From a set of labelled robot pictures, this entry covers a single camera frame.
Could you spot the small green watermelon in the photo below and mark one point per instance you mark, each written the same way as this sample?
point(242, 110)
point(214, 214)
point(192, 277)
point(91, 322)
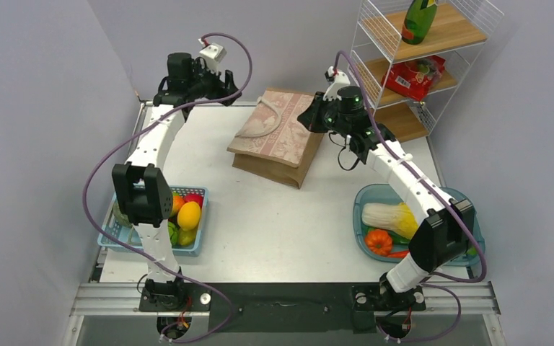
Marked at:
point(173, 232)

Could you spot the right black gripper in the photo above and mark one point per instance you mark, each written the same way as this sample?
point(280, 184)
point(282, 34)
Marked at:
point(310, 120)

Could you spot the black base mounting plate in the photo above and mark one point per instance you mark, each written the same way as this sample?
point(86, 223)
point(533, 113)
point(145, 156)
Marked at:
point(284, 307)

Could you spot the light blue plastic basket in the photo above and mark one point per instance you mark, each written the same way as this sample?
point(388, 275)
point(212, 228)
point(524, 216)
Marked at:
point(129, 235)

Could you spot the orange mini pumpkin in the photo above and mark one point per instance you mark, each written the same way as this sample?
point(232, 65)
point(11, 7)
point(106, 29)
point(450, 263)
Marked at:
point(381, 250)

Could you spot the brown jute tote bag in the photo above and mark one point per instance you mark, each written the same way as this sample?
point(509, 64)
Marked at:
point(272, 144)

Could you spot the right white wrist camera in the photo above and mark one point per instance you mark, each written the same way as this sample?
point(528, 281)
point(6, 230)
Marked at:
point(336, 81)

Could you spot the green glass bottle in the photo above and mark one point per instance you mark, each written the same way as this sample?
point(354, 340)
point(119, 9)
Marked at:
point(418, 21)

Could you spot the red apple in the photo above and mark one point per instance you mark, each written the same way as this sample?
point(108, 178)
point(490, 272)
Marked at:
point(194, 197)

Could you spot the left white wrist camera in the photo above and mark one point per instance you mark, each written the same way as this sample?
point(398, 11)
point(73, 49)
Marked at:
point(212, 55)

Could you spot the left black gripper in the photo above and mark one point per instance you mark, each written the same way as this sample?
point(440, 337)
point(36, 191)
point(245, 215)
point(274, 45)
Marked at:
point(220, 88)

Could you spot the red snack bag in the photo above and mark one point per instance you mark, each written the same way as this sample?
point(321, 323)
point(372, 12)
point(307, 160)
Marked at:
point(414, 79)

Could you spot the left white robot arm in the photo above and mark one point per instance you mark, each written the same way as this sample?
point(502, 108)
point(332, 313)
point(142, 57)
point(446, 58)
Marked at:
point(143, 193)

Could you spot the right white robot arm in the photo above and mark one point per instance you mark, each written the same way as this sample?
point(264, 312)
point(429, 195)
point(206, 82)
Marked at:
point(445, 224)

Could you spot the yellow napa cabbage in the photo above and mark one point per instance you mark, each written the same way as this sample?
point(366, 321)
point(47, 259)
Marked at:
point(396, 218)

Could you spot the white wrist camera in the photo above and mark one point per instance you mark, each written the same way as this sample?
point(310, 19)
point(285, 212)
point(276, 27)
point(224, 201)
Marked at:
point(336, 81)
point(212, 55)

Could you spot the teal plastic tray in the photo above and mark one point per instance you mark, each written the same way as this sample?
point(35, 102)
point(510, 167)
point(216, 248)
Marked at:
point(383, 193)

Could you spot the yellow green pear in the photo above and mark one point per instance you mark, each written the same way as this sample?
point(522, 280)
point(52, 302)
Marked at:
point(186, 238)

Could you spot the yellow lemon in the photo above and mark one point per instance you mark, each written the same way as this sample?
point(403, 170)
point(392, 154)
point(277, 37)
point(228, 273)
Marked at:
point(188, 216)

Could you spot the red chili pepper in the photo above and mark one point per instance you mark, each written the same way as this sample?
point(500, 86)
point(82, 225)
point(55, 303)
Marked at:
point(398, 255)

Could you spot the red green mango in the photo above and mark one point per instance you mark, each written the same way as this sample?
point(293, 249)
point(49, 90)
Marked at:
point(177, 203)

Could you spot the white wire wooden shelf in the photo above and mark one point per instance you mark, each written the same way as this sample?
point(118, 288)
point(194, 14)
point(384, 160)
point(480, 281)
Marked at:
point(412, 57)

